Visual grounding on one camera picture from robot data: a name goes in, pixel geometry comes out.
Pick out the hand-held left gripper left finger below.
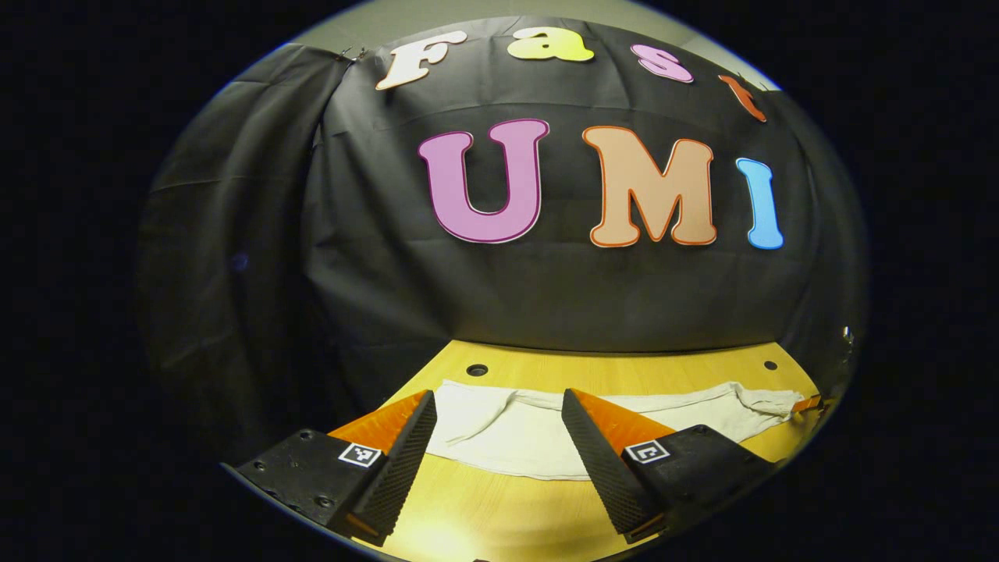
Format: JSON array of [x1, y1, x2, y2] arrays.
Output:
[[233, 389, 439, 546]]

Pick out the black backdrop cloth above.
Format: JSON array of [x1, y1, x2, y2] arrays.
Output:
[[137, 16, 869, 461]]

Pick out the white jeans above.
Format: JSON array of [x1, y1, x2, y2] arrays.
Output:
[[425, 379, 807, 482]]

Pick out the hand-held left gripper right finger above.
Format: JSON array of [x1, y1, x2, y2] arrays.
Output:
[[561, 387, 776, 546]]

